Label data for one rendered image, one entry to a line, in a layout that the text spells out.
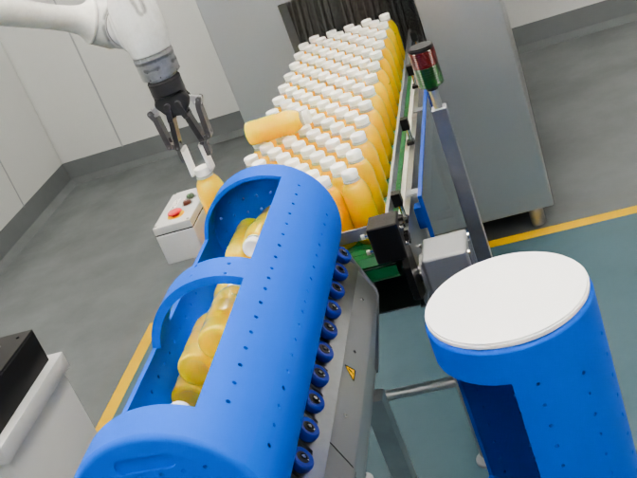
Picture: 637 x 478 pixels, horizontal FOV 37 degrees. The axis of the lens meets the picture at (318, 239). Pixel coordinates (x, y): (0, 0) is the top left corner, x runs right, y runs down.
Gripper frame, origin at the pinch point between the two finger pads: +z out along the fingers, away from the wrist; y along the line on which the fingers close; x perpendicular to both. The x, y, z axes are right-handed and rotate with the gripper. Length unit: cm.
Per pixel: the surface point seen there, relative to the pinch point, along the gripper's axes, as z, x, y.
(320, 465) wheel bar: 31, -76, 28
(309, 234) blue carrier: 8.0, -38.1, 29.6
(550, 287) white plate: 19, -57, 70
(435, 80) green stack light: 5, 24, 54
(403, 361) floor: 123, 87, 7
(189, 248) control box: 20.2, -1.2, -10.6
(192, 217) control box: 13.8, 0.8, -7.4
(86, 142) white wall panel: 98, 412, -237
